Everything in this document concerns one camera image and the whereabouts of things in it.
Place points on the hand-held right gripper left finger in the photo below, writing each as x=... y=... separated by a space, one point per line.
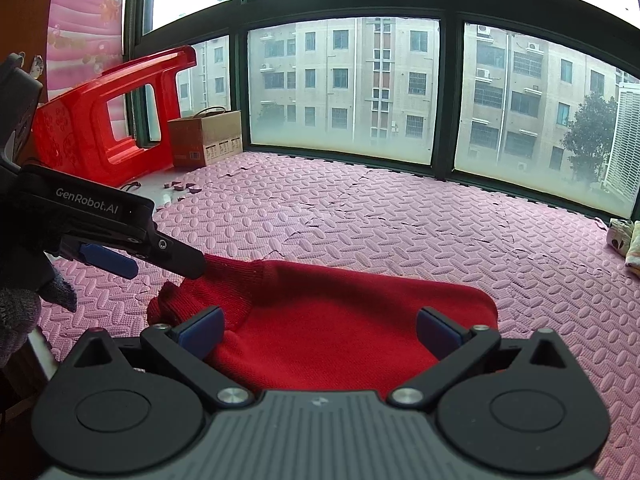
x=201 y=334

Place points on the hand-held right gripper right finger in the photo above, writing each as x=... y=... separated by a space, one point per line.
x=436 y=331

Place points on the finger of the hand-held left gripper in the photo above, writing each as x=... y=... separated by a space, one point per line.
x=112 y=261
x=180 y=258

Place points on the red pants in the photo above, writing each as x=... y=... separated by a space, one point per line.
x=325 y=320

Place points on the person's left hand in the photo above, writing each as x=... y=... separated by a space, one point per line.
x=17 y=320

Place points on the pink foam scraps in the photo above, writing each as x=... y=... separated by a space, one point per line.
x=181 y=186

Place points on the red plastic stool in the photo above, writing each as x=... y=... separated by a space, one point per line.
x=80 y=130

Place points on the pink foam mat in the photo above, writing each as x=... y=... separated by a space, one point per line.
x=400 y=220

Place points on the brown cardboard box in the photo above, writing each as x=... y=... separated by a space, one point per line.
x=210 y=140

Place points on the pink printed curtain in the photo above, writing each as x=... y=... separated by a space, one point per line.
x=85 y=25

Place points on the brown wooden panel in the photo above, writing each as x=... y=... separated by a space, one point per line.
x=25 y=10

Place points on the white dotted cloth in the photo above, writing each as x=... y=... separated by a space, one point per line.
x=619 y=234

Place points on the floral folded cloth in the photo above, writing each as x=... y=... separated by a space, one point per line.
x=634 y=255

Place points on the apartment building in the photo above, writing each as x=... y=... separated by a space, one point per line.
x=350 y=80

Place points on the green tree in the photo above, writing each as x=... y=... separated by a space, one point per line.
x=592 y=135

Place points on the white louvred grille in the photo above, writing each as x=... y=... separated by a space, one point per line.
x=625 y=145

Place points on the dark green window frame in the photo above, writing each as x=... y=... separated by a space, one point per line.
x=447 y=95

